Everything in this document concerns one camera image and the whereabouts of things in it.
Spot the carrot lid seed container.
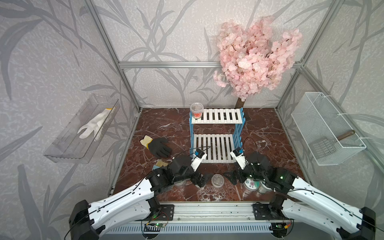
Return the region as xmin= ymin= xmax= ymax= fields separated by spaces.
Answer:
xmin=258 ymin=181 xmax=272 ymax=195

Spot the blue hand brush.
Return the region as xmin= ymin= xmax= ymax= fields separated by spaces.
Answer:
xmin=152 ymin=160 xmax=168 ymax=170

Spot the wooden handled brush in basket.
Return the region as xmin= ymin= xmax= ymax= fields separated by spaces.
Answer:
xmin=311 ymin=130 xmax=356 ymax=158

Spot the clear seed container red label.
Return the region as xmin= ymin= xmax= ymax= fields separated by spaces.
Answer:
xmin=190 ymin=103 xmax=204 ymax=120

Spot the blue white two-tier shelf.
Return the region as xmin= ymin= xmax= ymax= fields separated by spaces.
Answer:
xmin=189 ymin=108 xmax=246 ymax=164

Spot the white glove in tray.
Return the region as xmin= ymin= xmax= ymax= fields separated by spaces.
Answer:
xmin=78 ymin=108 xmax=114 ymax=141

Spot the clear acrylic wall tray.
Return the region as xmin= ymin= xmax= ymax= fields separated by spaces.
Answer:
xmin=44 ymin=94 xmax=121 ymax=164

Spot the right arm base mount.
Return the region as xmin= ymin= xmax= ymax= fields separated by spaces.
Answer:
xmin=252 ymin=202 xmax=288 ymax=221

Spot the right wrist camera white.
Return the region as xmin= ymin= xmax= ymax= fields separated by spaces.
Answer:
xmin=231 ymin=147 xmax=247 ymax=170

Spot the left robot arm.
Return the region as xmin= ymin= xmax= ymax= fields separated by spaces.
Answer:
xmin=66 ymin=151 xmax=208 ymax=240

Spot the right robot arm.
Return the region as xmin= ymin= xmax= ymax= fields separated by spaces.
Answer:
xmin=224 ymin=148 xmax=377 ymax=240

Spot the strawberry lid seed container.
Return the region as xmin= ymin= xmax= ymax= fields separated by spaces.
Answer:
xmin=174 ymin=180 xmax=187 ymax=187

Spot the pink artificial blossom tree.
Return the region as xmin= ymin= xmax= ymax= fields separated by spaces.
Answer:
xmin=213 ymin=17 xmax=303 ymax=109

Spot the pink flower lid container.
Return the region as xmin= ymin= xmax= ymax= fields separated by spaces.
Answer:
xmin=243 ymin=179 xmax=260 ymax=194

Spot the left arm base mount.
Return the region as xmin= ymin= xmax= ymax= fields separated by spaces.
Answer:
xmin=144 ymin=204 xmax=175 ymax=222

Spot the white wire mesh basket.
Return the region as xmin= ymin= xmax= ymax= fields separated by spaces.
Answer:
xmin=292 ymin=92 xmax=367 ymax=166

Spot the black work glove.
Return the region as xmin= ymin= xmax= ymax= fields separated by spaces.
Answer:
xmin=140 ymin=135 xmax=172 ymax=159

